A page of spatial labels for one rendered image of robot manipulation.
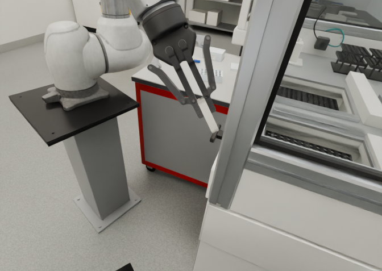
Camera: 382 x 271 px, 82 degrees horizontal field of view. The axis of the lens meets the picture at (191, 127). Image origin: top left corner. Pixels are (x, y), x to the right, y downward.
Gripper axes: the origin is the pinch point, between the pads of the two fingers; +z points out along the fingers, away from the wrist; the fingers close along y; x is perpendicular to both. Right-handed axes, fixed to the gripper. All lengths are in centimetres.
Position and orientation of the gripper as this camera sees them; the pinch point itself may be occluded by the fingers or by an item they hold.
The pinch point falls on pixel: (207, 115)
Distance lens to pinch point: 43.9
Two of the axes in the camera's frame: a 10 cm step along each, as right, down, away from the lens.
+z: 4.3, 8.6, 2.6
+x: -0.1, -2.8, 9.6
